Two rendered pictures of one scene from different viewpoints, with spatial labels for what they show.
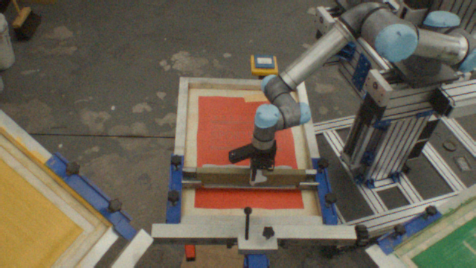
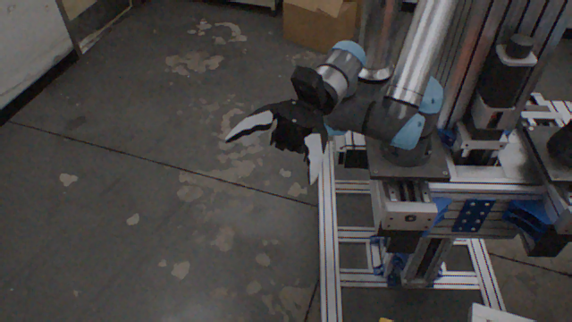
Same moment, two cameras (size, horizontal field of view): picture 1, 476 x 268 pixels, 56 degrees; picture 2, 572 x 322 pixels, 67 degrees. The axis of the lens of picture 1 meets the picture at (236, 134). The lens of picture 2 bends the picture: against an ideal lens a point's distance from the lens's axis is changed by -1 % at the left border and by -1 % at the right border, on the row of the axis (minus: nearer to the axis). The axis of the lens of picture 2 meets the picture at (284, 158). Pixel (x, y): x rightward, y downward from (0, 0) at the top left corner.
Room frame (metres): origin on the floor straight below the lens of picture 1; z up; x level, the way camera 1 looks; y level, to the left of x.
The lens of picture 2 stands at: (1.91, 0.43, 2.16)
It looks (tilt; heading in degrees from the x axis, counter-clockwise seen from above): 47 degrees down; 296
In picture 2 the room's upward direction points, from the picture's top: straight up
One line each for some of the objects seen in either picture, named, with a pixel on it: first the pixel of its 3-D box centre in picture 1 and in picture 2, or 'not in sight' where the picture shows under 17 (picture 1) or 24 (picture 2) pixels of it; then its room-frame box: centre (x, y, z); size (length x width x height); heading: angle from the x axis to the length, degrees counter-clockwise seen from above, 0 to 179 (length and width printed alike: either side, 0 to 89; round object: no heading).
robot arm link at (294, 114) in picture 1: (290, 112); not in sight; (1.10, -0.17, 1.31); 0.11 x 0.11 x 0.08; 28
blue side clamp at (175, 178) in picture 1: (175, 190); not in sight; (0.97, 0.20, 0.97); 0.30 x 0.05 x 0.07; 7
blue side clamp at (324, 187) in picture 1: (322, 192); not in sight; (1.03, -0.35, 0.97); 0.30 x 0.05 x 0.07; 7
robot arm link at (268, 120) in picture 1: (266, 122); not in sight; (1.04, -0.09, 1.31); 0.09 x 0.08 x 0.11; 118
